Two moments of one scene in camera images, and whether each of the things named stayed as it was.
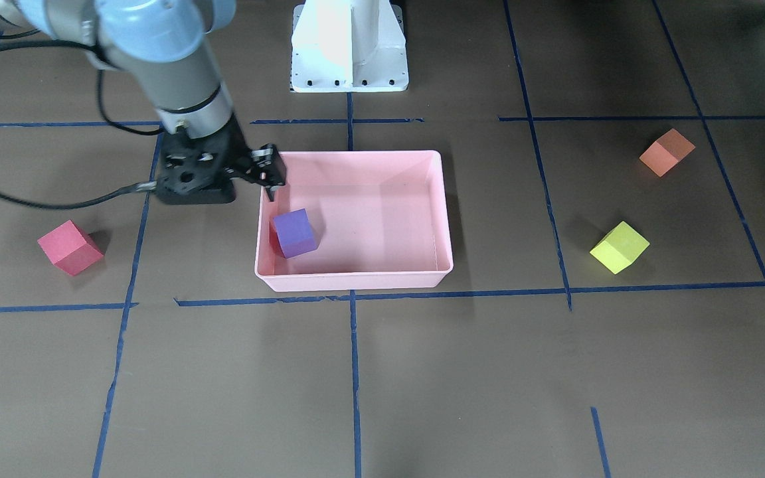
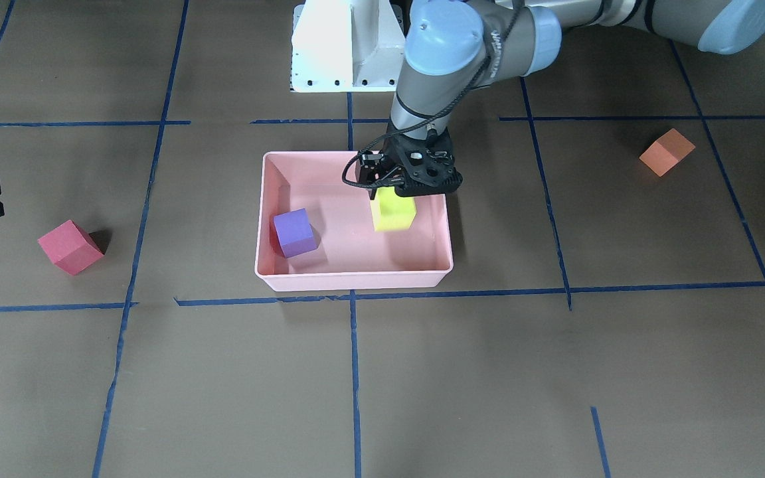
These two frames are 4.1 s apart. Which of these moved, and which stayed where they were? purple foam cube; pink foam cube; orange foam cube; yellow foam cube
Moved: yellow foam cube
Stayed: orange foam cube; purple foam cube; pink foam cube
